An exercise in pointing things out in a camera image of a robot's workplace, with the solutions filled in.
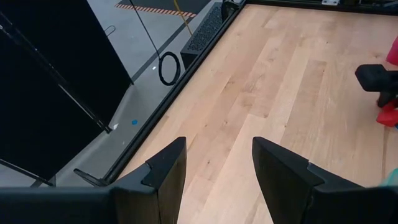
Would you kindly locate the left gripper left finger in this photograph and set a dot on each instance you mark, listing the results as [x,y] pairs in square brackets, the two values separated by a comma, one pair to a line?
[161,189]

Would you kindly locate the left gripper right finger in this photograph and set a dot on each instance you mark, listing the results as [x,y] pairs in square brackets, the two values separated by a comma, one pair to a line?
[280,183]

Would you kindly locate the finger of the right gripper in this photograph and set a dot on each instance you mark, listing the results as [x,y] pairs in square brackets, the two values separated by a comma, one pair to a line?
[376,77]

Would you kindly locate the red wooden wedge block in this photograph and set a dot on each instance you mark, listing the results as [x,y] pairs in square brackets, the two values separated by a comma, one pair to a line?
[388,117]

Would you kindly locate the pink translucent plastic bin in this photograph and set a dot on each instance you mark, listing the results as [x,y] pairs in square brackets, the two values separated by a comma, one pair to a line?
[393,53]

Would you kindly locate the blue round floor sticker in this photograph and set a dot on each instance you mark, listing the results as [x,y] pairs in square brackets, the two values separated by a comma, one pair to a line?
[134,122]

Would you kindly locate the teal translucent plastic bin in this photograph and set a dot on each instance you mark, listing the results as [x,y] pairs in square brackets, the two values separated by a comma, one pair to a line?
[392,180]

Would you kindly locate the black folding screen panel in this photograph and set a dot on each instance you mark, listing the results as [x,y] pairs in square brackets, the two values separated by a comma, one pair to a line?
[37,124]
[77,46]

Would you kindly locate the black perforated computer case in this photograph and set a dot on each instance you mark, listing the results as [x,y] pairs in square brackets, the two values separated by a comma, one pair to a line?
[202,34]

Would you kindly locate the black floor mat orange edge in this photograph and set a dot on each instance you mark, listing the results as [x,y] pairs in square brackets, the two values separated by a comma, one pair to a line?
[174,4]

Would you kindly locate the silver metal mounting bracket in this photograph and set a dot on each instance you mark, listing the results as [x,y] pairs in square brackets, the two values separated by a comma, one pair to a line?
[329,2]

